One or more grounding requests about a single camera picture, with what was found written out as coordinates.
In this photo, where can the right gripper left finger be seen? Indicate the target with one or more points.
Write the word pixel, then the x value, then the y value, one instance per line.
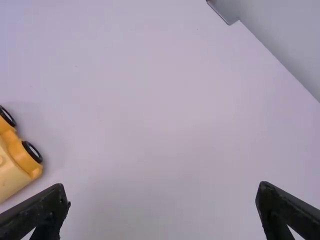
pixel 32 215

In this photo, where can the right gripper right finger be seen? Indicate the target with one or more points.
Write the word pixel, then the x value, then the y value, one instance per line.
pixel 292 215

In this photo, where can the yellow toy car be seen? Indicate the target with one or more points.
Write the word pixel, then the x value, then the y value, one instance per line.
pixel 12 170

